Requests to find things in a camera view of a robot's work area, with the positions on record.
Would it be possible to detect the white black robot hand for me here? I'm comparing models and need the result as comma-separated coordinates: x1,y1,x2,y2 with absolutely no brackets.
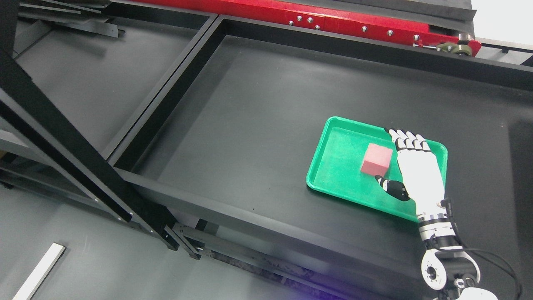
375,128,447,220

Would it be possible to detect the pink foam block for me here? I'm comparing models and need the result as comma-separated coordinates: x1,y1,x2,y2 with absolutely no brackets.
360,144,393,177

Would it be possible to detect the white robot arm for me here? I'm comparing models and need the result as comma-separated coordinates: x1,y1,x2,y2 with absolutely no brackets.
418,199,497,300

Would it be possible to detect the green plastic tray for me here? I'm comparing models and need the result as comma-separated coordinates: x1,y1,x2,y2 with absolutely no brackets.
306,116,448,223

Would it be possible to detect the black metal shelf rack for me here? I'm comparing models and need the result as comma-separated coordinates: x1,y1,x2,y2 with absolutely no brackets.
110,16,532,300

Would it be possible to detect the red metal beam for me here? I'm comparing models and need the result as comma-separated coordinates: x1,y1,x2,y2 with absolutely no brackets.
149,0,482,57

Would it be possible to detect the white desk with leg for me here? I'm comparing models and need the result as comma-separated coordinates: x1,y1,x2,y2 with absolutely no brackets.
12,243,66,300

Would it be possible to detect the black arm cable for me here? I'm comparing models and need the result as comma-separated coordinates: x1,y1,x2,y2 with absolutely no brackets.
454,248,523,300

